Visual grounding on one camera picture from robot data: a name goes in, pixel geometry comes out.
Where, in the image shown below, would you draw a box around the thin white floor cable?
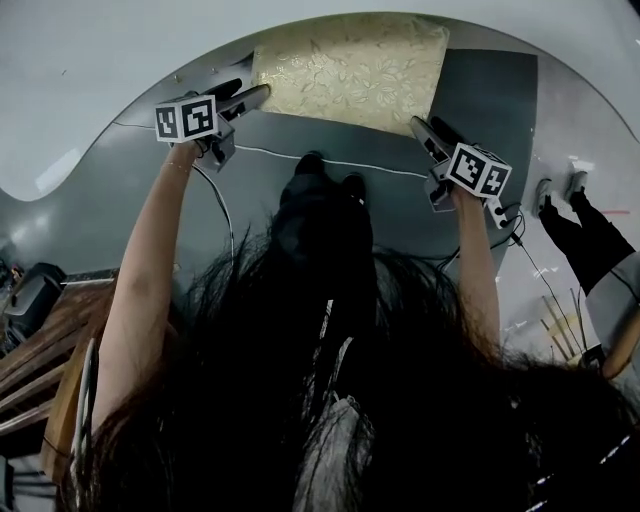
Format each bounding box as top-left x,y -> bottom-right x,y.
112,121 -> 432,180

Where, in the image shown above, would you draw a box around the person's black shoe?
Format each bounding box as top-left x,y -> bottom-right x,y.
342,172 -> 367,199
294,151 -> 326,176

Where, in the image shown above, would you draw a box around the person's left forearm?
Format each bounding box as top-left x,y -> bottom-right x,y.
92,142 -> 201,431

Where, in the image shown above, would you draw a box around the thick white cable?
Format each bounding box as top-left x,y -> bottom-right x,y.
69,337 -> 99,481

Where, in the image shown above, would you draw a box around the person's white shirt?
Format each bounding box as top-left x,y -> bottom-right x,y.
292,394 -> 376,512

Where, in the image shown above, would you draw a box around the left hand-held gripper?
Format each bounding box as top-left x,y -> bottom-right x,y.
154,77 -> 274,174

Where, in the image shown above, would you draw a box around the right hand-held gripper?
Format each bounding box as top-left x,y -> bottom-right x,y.
409,115 -> 514,230

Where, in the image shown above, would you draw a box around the person's right forearm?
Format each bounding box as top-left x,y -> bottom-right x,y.
449,192 -> 502,364

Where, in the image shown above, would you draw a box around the black chair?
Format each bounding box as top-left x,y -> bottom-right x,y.
2,262 -> 69,346

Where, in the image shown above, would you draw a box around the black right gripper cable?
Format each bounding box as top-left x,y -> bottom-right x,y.
439,199 -> 599,354

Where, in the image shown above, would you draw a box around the dark wooden stair railing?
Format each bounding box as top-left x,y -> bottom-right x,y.
0,277 -> 119,461

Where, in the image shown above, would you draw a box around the person's black trousers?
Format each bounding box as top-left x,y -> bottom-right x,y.
277,169 -> 376,281

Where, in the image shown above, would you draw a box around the white curved table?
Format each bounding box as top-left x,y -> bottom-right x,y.
0,0 -> 640,204

